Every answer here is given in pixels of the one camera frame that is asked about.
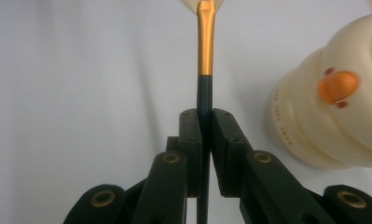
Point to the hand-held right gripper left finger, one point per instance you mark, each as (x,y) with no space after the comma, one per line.
(191,146)

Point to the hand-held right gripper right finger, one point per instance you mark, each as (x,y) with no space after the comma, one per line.
(228,155)

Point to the cream ribbed brush holder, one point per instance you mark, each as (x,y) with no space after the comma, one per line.
(314,130)

